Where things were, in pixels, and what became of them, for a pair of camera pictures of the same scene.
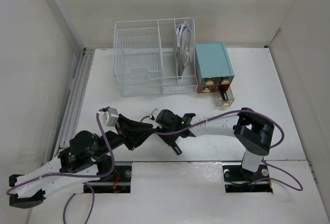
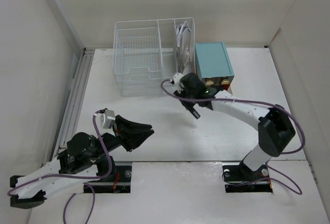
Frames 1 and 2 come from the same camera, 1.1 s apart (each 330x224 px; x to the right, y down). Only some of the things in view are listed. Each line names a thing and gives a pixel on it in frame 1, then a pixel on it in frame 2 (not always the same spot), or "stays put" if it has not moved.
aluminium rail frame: [70, 121] stays put
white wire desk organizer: [154, 57] stays put
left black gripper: [136, 132] stays put
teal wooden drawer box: [213, 66] stays put
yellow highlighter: [176, 148] -> [194, 113]
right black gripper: [168, 139] -> [187, 105]
